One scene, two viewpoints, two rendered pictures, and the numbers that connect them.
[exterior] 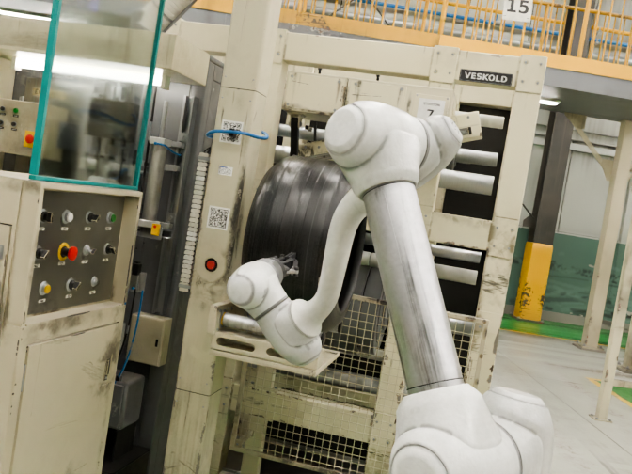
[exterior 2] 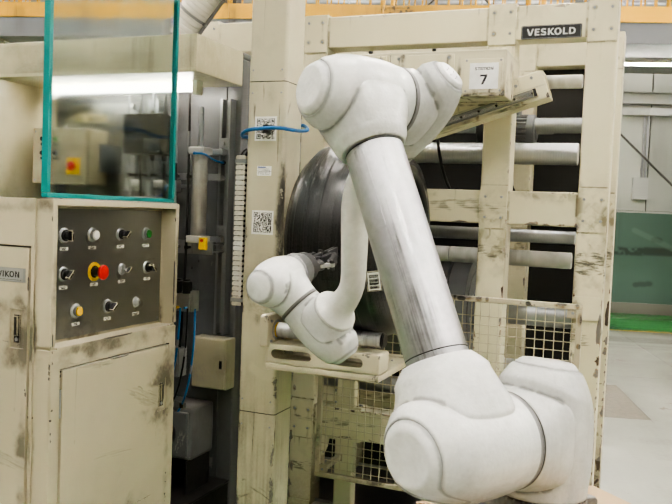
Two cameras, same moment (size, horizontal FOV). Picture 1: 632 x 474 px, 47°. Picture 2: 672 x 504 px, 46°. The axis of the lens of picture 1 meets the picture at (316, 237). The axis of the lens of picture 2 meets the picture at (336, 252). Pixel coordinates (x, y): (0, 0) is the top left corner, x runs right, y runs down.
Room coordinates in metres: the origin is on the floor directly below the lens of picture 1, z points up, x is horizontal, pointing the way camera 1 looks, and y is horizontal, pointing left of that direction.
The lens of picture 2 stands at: (0.02, -0.27, 1.27)
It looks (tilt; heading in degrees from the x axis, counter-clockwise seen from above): 3 degrees down; 9
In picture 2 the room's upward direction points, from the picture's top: 2 degrees clockwise
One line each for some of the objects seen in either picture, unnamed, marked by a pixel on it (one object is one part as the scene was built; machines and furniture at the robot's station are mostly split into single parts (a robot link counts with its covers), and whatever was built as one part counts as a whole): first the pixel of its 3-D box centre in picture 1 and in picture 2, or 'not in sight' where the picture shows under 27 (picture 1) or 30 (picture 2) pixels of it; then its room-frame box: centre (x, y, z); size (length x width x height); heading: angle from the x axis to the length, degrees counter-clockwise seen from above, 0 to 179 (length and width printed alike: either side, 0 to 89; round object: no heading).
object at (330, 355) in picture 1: (277, 352); (343, 361); (2.44, 0.07, 0.80); 0.37 x 0.36 x 0.02; 167
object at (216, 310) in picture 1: (233, 312); (292, 323); (2.48, 0.24, 0.90); 0.40 x 0.03 x 0.10; 167
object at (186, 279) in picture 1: (197, 222); (243, 230); (2.47, 0.41, 1.19); 0.05 x 0.04 x 0.48; 167
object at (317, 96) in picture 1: (371, 105); (421, 81); (2.70, -0.12, 1.71); 0.61 x 0.25 x 0.15; 77
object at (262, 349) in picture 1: (267, 348); (326, 356); (2.30, 0.10, 0.84); 0.36 x 0.09 x 0.06; 77
